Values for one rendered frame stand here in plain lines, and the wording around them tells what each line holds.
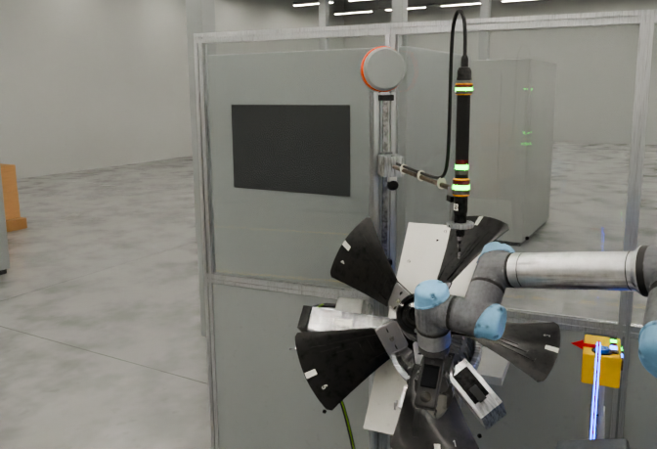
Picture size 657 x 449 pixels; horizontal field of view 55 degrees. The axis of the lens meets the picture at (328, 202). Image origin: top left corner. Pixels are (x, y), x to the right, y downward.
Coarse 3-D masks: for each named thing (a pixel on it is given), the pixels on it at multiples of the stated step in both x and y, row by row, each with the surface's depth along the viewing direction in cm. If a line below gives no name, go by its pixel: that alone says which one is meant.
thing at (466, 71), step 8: (464, 56) 157; (464, 64) 157; (464, 72) 157; (456, 200) 163; (464, 200) 162; (456, 208) 163; (464, 208) 163; (456, 216) 164; (464, 216) 163; (456, 232) 165; (464, 232) 165
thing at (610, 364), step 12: (588, 336) 191; (588, 348) 182; (588, 360) 179; (600, 360) 177; (612, 360) 176; (588, 372) 179; (600, 372) 178; (612, 372) 176; (600, 384) 178; (612, 384) 177
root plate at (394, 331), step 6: (390, 324) 173; (396, 324) 173; (378, 330) 173; (384, 330) 173; (390, 330) 173; (396, 330) 173; (378, 336) 173; (384, 336) 174; (390, 336) 174; (396, 336) 174; (402, 336) 174; (384, 342) 174; (390, 342) 174; (396, 342) 174; (402, 342) 174; (390, 348) 174; (402, 348) 175; (390, 354) 175
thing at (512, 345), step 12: (516, 324) 170; (528, 324) 170; (540, 324) 169; (552, 324) 168; (468, 336) 163; (504, 336) 163; (516, 336) 164; (528, 336) 164; (540, 336) 164; (552, 336) 164; (492, 348) 159; (504, 348) 159; (516, 348) 159; (528, 348) 159; (540, 348) 159; (516, 360) 156; (528, 360) 156; (540, 360) 156; (552, 360) 156; (528, 372) 153; (540, 372) 153
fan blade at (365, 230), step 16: (368, 224) 188; (352, 240) 191; (368, 240) 187; (336, 256) 194; (352, 256) 190; (368, 256) 186; (384, 256) 181; (336, 272) 194; (352, 272) 190; (368, 272) 186; (384, 272) 181; (368, 288) 187; (384, 288) 182; (384, 304) 183
